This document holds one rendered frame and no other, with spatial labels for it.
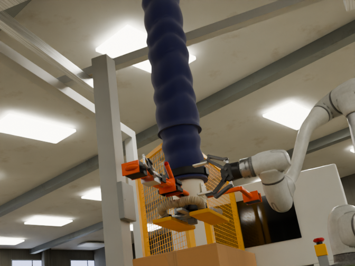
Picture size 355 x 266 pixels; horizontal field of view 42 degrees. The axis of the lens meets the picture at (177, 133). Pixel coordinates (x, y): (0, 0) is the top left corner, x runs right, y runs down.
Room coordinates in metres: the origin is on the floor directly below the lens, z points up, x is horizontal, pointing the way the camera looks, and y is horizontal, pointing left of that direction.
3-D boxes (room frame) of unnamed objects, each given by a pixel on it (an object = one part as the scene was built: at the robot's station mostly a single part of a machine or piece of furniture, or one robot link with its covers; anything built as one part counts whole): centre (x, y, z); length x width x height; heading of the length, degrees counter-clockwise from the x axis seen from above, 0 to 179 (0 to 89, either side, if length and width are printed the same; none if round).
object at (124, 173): (1.76, 0.19, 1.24); 0.08 x 0.07 x 0.05; 161
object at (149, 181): (1.89, 0.14, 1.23); 0.07 x 0.07 x 0.04; 71
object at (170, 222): (2.36, 0.08, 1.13); 0.34 x 0.10 x 0.05; 161
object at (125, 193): (3.67, 0.49, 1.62); 0.20 x 0.05 x 0.30; 161
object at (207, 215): (2.30, -0.10, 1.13); 0.34 x 0.10 x 0.05; 161
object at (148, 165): (1.79, 0.11, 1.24); 0.31 x 0.03 x 0.05; 174
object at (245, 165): (1.95, -0.28, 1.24); 0.09 x 0.06 x 0.09; 161
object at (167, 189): (2.09, 0.07, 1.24); 0.10 x 0.08 x 0.06; 71
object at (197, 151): (2.32, -0.01, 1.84); 0.22 x 0.22 x 1.04
